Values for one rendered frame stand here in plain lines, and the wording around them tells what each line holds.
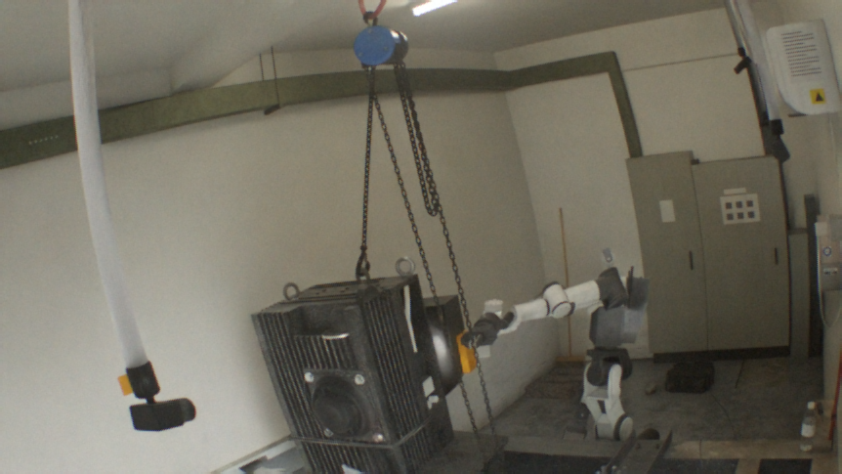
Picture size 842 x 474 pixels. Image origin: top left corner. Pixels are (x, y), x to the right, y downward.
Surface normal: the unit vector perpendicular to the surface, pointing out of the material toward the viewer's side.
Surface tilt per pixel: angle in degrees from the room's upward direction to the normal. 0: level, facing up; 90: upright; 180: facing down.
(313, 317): 90
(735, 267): 90
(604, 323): 84
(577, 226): 90
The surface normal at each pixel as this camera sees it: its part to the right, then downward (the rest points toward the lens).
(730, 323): -0.63, 0.25
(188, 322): 0.74, -0.07
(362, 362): -0.46, 0.22
